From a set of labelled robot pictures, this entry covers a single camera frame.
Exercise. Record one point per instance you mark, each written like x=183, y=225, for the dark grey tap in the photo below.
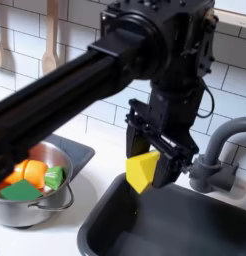
x=211, y=171

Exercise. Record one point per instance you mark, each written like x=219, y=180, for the dark grey sink basin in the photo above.
x=181, y=220

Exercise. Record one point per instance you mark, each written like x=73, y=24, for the yellow toy block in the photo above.
x=140, y=171

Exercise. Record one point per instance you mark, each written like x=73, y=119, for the green toy block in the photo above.
x=20, y=191

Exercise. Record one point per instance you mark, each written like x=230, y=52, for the black toy stove top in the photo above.
x=78, y=151

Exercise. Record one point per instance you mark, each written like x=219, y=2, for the wooden shelf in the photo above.
x=235, y=20

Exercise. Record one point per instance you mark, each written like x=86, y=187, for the orange toy vegetable green tip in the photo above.
x=33, y=173

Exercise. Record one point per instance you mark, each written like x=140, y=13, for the steel pot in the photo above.
x=25, y=211

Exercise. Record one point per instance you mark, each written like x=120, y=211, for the wooden spoon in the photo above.
x=50, y=65

